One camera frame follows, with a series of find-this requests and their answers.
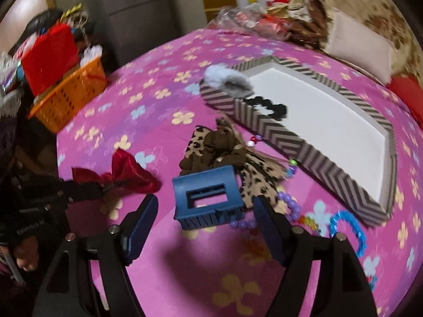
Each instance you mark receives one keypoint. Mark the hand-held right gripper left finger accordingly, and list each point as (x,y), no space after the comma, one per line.
(142,228)

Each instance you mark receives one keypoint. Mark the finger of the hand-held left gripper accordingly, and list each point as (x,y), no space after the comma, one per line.
(89,190)

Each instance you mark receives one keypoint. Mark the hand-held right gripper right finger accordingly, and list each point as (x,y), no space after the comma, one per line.
(269,231)

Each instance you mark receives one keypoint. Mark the red scrunchie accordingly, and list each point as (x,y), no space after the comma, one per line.
(132,168)

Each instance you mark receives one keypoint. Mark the leopard print hair bow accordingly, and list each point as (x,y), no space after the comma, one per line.
(261,178)

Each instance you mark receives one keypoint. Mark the blue hair claw clip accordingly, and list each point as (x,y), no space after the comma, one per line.
(185,185)

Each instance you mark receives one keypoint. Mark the brown scrunchie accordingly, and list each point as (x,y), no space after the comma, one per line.
(214,145)

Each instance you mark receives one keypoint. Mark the striped cardboard tray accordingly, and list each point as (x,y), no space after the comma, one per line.
(330,115)

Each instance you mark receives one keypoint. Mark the person's left hand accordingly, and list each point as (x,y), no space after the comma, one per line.
(25,259)

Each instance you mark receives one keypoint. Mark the pink floral bedsheet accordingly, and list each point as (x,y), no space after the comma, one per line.
(148,122)

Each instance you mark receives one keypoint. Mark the orange plastic basket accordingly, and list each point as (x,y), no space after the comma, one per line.
(72,95)

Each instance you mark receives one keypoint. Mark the black scrunchie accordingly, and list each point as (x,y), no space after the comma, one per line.
(277,110)

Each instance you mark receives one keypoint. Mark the red box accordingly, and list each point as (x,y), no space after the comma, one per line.
(49,56)

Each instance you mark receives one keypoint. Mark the grey white fluffy scrunchie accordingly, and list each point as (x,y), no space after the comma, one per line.
(228,81)

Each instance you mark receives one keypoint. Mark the grey wardrobe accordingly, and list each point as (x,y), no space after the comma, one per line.
(142,13)

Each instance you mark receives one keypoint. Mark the red ruffled pillow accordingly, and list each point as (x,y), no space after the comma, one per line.
(409,99)

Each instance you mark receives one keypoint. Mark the white pillow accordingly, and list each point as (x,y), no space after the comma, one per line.
(360,49)

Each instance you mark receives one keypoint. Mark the brown patterned cloth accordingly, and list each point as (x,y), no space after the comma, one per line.
(305,29)

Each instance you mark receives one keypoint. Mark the pile of plastic bags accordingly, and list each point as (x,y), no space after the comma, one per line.
(234,19)

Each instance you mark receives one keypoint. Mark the red santa toy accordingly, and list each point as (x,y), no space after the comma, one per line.
(281,5)

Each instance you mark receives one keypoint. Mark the floral beige quilt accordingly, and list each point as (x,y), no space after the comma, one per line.
(380,6)

